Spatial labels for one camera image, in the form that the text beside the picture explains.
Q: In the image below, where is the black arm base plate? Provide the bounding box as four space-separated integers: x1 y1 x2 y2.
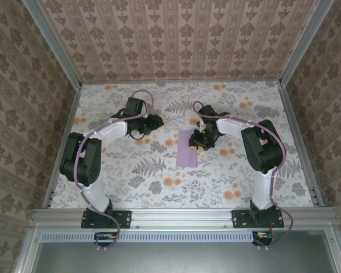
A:
81 209 132 229
232 209 285 229

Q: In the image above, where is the grey slotted cable duct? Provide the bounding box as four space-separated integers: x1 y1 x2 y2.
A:
41 230 253 243

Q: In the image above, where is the grey sheet metal panel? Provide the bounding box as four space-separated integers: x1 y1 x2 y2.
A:
31 241 333 273

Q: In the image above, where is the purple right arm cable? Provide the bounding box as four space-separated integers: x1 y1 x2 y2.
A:
193 101 295 251

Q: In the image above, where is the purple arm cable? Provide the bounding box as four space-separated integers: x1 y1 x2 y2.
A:
193 101 295 251
73 89 156 253

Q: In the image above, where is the purple paper sheet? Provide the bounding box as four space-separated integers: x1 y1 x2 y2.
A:
176 128 198 168

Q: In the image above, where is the floral patterned table cover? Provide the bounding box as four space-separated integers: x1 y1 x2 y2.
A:
49 82 315 209

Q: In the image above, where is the wide aluminium frame rail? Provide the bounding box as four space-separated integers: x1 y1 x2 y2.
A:
31 208 338 231

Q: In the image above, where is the aluminium table side rail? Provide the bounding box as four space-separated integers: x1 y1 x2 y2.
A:
42 84 83 210
280 82 324 210

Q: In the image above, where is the thin aluminium wall rail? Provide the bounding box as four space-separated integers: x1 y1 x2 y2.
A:
81 79 282 86

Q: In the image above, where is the aluminium frame corner post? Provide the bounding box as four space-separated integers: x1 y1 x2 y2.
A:
24 0 83 89
280 0 336 86

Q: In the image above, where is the black connector board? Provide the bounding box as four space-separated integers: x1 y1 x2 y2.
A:
252 230 273 245
94 231 117 243

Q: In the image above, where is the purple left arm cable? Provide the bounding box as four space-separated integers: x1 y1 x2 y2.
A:
73 89 156 253

